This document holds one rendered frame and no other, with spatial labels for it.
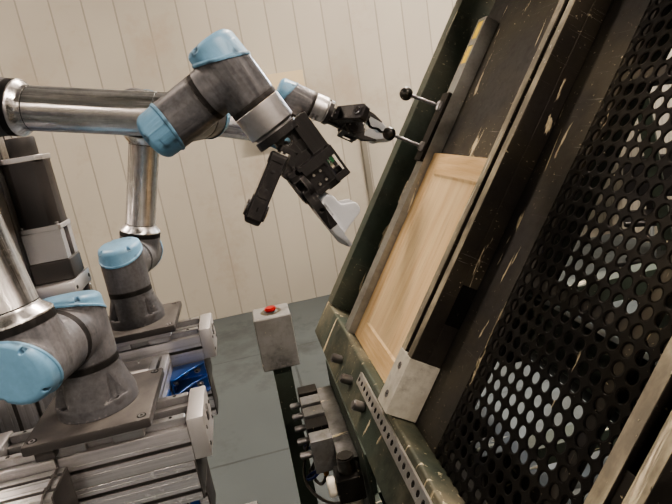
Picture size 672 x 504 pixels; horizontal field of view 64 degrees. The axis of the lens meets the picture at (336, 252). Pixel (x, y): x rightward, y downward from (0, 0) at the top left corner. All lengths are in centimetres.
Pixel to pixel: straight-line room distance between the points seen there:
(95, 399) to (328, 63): 382
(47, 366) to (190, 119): 44
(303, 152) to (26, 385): 56
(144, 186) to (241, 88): 91
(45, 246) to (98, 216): 332
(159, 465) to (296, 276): 363
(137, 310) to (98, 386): 49
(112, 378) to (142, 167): 71
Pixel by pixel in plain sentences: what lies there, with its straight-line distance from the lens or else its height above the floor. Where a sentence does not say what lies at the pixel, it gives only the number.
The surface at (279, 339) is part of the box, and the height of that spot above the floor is 85.
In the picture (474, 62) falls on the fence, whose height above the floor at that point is 159.
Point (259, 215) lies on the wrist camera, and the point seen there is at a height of 139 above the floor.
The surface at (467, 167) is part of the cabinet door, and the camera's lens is 131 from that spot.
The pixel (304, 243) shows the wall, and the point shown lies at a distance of 463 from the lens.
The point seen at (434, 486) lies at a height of 90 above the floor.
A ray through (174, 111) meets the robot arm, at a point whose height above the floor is 155.
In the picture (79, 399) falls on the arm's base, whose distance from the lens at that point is 113.
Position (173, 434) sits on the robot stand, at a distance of 114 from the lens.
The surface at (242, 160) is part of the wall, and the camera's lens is 450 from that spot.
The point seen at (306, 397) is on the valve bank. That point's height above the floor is 76.
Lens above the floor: 151
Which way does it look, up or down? 14 degrees down
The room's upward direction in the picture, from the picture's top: 9 degrees counter-clockwise
